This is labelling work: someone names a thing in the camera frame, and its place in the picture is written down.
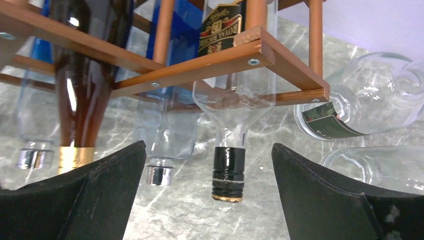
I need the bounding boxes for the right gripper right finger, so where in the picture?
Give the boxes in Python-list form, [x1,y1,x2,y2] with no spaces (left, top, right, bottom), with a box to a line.
[271,143,424,240]

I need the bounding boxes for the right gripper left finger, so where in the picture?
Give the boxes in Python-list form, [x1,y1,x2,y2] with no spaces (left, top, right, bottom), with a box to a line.
[0,141,146,240]

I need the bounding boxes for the clear square glass bottle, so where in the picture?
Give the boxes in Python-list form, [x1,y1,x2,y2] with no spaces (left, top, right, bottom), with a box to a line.
[320,145,424,195]

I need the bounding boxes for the clear bottle red label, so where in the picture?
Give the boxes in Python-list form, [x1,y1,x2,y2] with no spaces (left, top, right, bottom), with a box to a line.
[293,52,424,141]

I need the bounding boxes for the blue glass bottle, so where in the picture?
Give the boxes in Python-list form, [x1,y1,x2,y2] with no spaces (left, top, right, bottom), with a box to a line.
[134,0,203,186]
[14,0,62,170]

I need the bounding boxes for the dark bottle gold cap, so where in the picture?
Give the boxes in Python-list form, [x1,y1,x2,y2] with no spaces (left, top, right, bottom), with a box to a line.
[50,0,135,174]

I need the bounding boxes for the brown wooden wine rack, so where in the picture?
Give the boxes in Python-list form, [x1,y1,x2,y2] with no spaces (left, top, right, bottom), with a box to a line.
[0,0,330,106]

